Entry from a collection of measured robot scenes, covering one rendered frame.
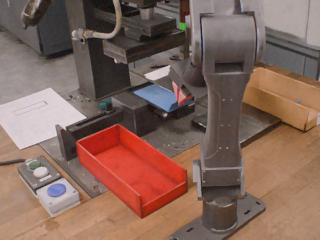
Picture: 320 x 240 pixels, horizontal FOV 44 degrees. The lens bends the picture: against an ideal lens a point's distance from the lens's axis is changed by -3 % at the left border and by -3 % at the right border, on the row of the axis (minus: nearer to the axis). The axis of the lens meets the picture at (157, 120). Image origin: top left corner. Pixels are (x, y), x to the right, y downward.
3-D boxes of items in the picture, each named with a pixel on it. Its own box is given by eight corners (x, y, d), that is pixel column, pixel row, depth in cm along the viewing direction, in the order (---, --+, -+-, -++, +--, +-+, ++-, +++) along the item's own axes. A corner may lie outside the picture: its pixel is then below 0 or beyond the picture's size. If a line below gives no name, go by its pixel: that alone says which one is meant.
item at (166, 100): (172, 114, 94) (171, 103, 93) (134, 93, 105) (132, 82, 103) (194, 104, 98) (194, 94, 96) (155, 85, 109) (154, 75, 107)
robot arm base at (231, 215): (163, 208, 68) (191, 231, 63) (243, 160, 78) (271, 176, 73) (166, 241, 72) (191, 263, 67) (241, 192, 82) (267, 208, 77)
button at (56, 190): (53, 204, 80) (51, 197, 79) (45, 195, 83) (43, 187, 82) (71, 196, 82) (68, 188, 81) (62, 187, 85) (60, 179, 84)
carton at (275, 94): (304, 136, 100) (308, 108, 96) (232, 102, 117) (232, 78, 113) (331, 118, 106) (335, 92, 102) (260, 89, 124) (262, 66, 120)
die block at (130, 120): (136, 139, 102) (134, 113, 98) (115, 124, 109) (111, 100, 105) (195, 112, 112) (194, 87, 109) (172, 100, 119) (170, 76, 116)
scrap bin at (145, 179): (141, 219, 77) (138, 196, 74) (79, 163, 95) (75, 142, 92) (188, 192, 83) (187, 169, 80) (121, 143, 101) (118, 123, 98)
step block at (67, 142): (67, 161, 96) (60, 130, 91) (62, 156, 98) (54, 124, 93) (90, 151, 99) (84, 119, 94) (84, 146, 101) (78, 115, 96)
